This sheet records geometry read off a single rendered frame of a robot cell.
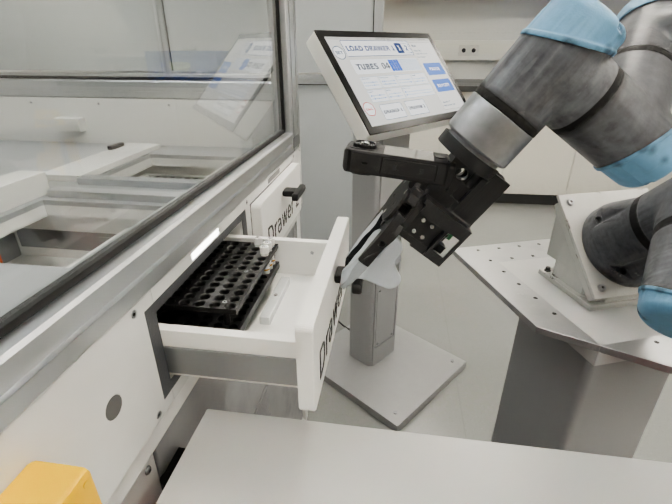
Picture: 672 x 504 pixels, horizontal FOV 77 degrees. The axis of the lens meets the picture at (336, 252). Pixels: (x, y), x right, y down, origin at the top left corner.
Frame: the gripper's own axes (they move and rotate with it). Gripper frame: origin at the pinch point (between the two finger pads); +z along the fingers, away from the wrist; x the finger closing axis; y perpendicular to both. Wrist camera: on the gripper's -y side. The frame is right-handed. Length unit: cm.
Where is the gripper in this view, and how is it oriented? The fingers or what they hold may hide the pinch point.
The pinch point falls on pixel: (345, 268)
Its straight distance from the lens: 52.8
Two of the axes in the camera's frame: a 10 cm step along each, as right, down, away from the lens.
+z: -5.7, 7.0, 4.3
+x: 1.4, -4.3, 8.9
